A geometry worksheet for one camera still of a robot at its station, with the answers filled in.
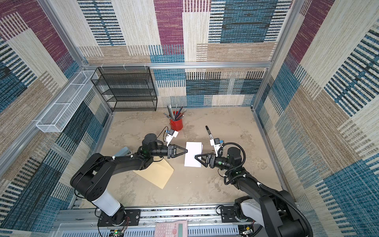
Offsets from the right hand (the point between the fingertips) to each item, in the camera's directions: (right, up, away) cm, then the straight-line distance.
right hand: (199, 158), depth 79 cm
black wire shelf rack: (-51, +43, +30) cm, 74 cm away
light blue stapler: (-45, +1, +13) cm, 47 cm away
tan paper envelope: (-24, -12, +13) cm, 30 cm away
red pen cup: (-14, +17, +25) cm, 33 cm away
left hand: (-6, +3, -2) cm, 7 cm away
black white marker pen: (+8, +12, +26) cm, 30 cm away
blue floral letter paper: (-3, +5, -1) cm, 6 cm away
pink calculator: (-11, -31, -9) cm, 34 cm away
